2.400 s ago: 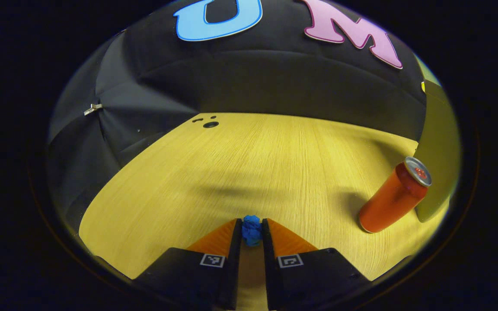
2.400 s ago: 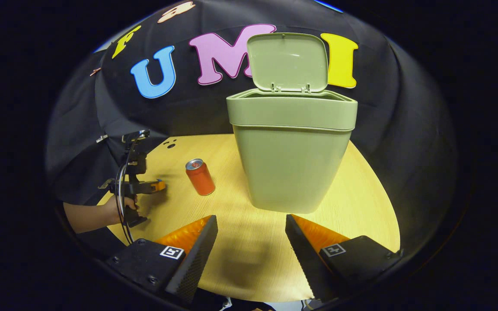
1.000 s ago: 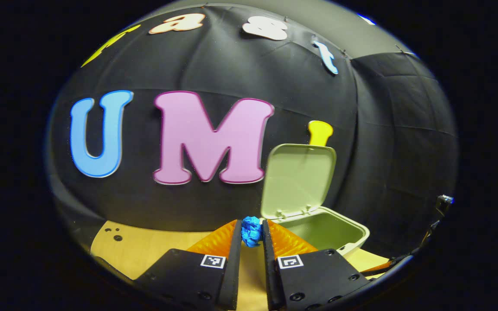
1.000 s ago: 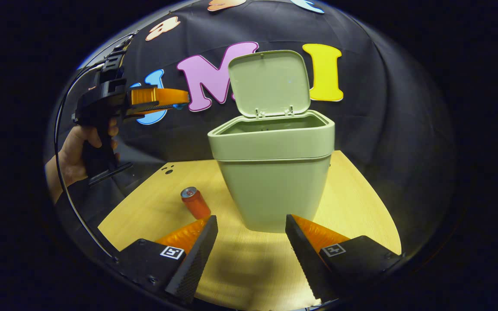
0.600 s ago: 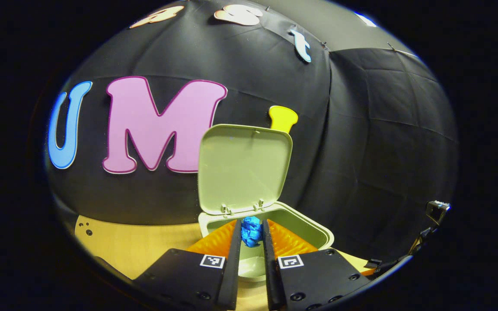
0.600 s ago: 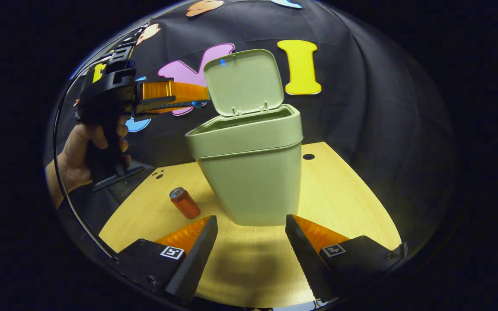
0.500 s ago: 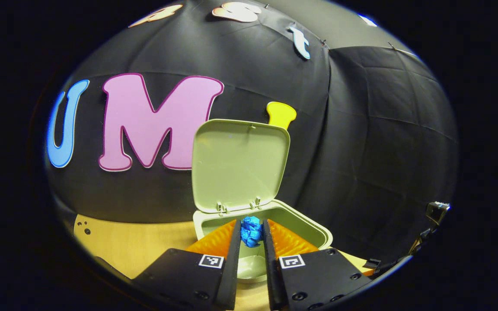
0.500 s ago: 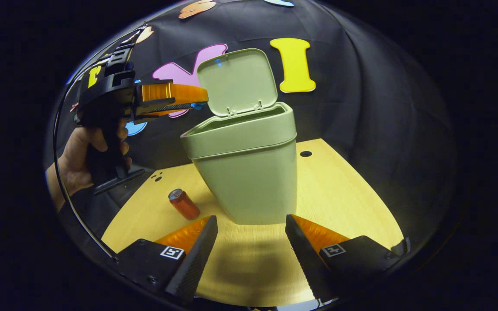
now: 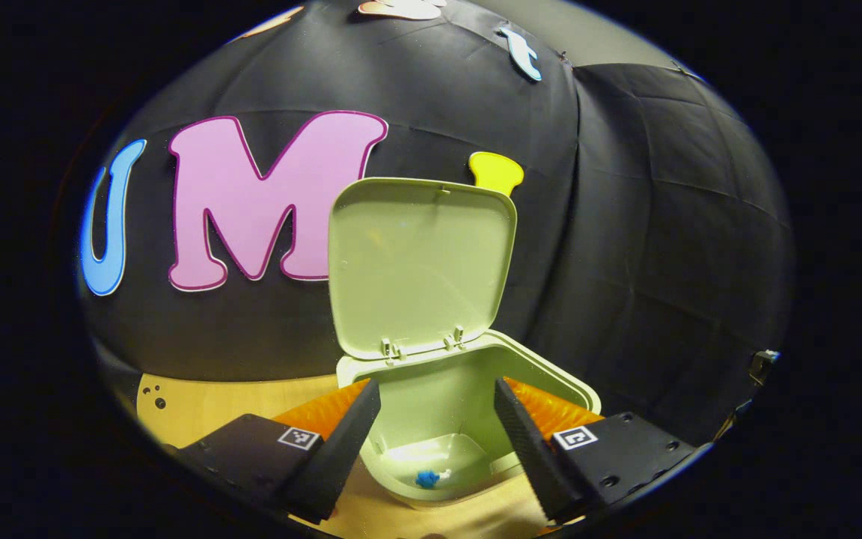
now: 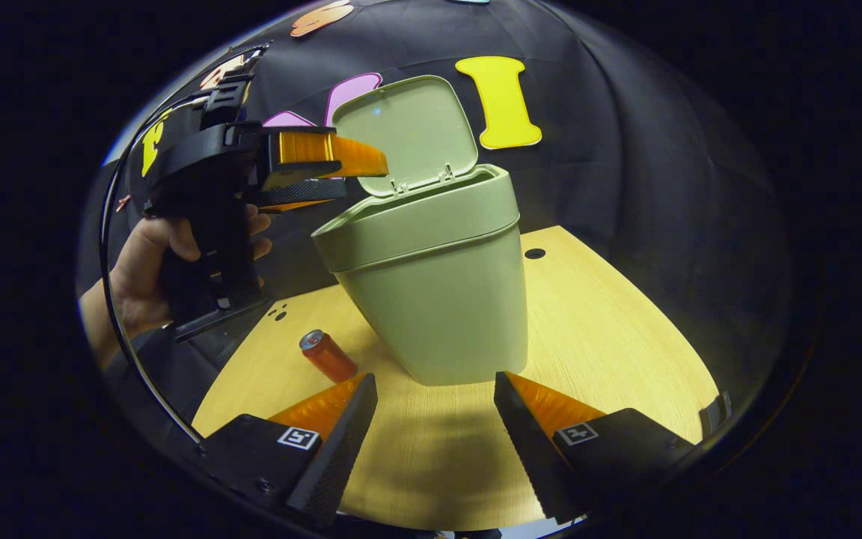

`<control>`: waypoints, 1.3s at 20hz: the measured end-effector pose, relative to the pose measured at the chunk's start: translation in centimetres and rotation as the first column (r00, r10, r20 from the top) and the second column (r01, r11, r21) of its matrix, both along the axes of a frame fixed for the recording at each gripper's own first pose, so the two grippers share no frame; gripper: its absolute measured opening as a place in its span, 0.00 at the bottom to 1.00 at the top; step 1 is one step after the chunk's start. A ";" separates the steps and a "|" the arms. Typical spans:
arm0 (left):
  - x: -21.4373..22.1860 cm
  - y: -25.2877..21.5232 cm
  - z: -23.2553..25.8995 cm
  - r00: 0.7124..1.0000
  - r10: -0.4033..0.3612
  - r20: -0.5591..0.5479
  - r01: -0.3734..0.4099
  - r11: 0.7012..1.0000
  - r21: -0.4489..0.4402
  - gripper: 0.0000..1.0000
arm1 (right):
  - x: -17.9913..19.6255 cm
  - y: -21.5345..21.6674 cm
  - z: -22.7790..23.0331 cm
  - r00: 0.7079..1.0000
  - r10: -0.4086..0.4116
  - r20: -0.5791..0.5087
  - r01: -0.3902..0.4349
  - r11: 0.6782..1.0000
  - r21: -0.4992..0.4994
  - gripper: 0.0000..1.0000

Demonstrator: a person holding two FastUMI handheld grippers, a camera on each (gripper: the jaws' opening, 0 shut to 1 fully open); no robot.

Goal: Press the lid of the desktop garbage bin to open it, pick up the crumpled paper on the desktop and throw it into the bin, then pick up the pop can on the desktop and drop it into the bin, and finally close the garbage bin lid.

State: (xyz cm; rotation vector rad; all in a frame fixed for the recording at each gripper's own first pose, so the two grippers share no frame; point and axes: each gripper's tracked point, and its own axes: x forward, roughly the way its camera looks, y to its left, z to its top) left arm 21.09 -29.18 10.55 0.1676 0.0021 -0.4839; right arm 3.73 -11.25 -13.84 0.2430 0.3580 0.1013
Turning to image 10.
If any black cable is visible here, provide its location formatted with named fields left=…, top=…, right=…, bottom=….
left=99, top=43, right=270, bottom=447

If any wooden desktop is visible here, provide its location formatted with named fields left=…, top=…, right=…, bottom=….
left=192, top=225, right=724, bottom=532

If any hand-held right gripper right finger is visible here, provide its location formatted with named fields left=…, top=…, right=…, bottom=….
left=494, top=371, right=701, bottom=523

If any green desktop garbage bin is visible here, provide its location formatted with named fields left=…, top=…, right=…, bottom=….
left=311, top=75, right=529, bottom=386

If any black backdrop cloth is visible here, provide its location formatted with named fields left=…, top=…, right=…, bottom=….
left=79, top=0, right=791, bottom=450

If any red pop can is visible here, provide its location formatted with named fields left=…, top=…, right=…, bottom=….
left=299, top=329, right=358, bottom=383

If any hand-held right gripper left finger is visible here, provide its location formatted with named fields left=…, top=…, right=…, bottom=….
left=199, top=373, right=378, bottom=525

